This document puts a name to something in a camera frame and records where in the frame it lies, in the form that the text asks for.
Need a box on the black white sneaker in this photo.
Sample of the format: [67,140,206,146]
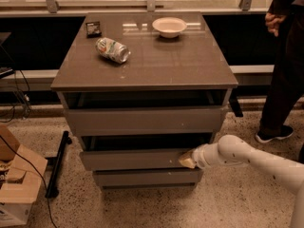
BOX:
[255,125,294,143]

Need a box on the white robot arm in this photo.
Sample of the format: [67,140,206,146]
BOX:
[179,135,304,228]

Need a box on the person's hand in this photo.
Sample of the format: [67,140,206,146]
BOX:
[265,12,286,37]

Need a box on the white paper bowl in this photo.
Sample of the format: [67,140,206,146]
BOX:
[152,17,187,38]

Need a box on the black stand leg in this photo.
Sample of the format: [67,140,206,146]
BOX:
[46,131,72,199]
[229,90,243,117]

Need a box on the person in dark clothes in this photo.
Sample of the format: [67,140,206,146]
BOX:
[258,0,304,133]

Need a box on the grey top drawer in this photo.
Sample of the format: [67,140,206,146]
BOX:
[65,107,227,137]

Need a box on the cardboard box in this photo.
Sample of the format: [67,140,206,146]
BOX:
[0,125,48,227]

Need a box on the black stand leg left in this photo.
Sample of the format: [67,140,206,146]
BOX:
[46,131,72,199]

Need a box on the black stand leg right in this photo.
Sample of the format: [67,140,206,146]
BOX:
[229,90,243,117]

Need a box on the grey drawer cabinet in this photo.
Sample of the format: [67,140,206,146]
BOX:
[50,11,239,188]

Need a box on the black floor cable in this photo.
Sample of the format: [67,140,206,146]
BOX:
[0,134,60,228]

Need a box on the small black snack packet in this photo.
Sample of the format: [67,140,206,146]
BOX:
[85,22,102,38]

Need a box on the crushed green soda can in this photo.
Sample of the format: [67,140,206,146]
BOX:
[95,37,130,64]

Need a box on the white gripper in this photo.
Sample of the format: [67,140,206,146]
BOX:
[179,143,219,169]

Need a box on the grey bottom drawer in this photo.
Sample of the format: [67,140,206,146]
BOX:
[93,168,203,189]

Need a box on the grey drawer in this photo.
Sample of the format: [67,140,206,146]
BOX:
[93,168,203,189]
[65,107,227,137]
[79,133,213,172]

